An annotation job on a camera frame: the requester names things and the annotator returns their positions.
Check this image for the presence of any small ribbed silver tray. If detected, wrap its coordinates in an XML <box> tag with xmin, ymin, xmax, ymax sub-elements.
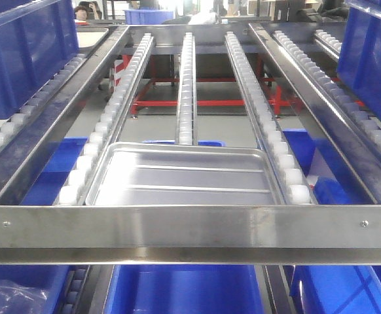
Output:
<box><xmin>85</xmin><ymin>142</ymin><xmax>283</xmax><ymax>206</ymax></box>

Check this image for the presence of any grey tray far left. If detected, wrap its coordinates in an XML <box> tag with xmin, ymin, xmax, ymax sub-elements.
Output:
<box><xmin>77</xmin><ymin>27</ymin><xmax>109</xmax><ymax>54</ymax></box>

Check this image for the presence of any lower shelf roller track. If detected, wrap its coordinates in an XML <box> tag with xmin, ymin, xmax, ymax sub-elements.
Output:
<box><xmin>55</xmin><ymin>265</ymin><xmax>90</xmax><ymax>314</ymax></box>

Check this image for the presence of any middle white roller track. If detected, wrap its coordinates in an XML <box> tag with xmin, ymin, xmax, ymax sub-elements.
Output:
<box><xmin>175</xmin><ymin>32</ymin><xmax>198</xmax><ymax>145</ymax></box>

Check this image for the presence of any steel front rack crossbar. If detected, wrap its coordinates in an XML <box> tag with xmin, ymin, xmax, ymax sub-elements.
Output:
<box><xmin>0</xmin><ymin>205</ymin><xmax>381</xmax><ymax>265</ymax></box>

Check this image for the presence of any right centre white roller track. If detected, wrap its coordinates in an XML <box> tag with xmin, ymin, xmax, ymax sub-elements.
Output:
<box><xmin>225</xmin><ymin>31</ymin><xmax>317</xmax><ymax>205</ymax></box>

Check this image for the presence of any left centre white roller track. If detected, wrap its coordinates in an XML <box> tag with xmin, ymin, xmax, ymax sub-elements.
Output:
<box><xmin>54</xmin><ymin>33</ymin><xmax>154</xmax><ymax>206</ymax></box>

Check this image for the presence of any blue bin lower centre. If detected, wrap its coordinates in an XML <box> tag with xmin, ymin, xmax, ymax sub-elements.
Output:
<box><xmin>103</xmin><ymin>264</ymin><xmax>264</xmax><ymax>313</ymax></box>

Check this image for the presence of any blue bin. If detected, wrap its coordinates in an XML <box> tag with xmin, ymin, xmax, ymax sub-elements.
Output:
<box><xmin>338</xmin><ymin>1</ymin><xmax>381</xmax><ymax>121</ymax></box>
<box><xmin>290</xmin><ymin>265</ymin><xmax>381</xmax><ymax>313</ymax></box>
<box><xmin>0</xmin><ymin>1</ymin><xmax>79</xmax><ymax>120</ymax></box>
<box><xmin>0</xmin><ymin>265</ymin><xmax>69</xmax><ymax>313</ymax></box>
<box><xmin>103</xmin><ymin>264</ymin><xmax>264</xmax><ymax>313</ymax></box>

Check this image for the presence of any distant blue crate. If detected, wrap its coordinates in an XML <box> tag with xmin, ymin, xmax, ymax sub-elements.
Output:
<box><xmin>124</xmin><ymin>9</ymin><xmax>174</xmax><ymax>25</ymax></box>

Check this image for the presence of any person with dark hair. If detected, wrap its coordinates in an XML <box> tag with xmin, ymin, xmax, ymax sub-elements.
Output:
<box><xmin>74</xmin><ymin>1</ymin><xmax>103</xmax><ymax>21</ymax></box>

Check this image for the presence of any blue bin lower left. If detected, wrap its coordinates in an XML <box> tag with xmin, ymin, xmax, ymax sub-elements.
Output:
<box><xmin>0</xmin><ymin>265</ymin><xmax>69</xmax><ymax>313</ymax></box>

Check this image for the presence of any blue bin lower right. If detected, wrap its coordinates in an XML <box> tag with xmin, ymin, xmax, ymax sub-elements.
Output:
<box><xmin>290</xmin><ymin>265</ymin><xmax>381</xmax><ymax>313</ymax></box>

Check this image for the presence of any far left white roller track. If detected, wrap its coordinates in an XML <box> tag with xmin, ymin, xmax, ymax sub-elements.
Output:
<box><xmin>0</xmin><ymin>54</ymin><xmax>86</xmax><ymax>152</ymax></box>

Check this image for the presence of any blue bin upper left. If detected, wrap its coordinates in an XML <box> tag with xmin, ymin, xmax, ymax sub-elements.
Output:
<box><xmin>0</xmin><ymin>1</ymin><xmax>79</xmax><ymax>120</ymax></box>

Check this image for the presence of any blue bin upper right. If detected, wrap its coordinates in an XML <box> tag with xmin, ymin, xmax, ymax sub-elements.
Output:
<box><xmin>338</xmin><ymin>1</ymin><xmax>381</xmax><ymax>121</ymax></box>

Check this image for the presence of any clear plastic bag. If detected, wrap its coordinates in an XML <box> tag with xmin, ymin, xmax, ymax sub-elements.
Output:
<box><xmin>0</xmin><ymin>280</ymin><xmax>49</xmax><ymax>313</ymax></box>

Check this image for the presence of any red steel floor frame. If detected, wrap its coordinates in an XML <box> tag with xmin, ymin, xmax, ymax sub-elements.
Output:
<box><xmin>113</xmin><ymin>54</ymin><xmax>365</xmax><ymax>116</ymax></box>

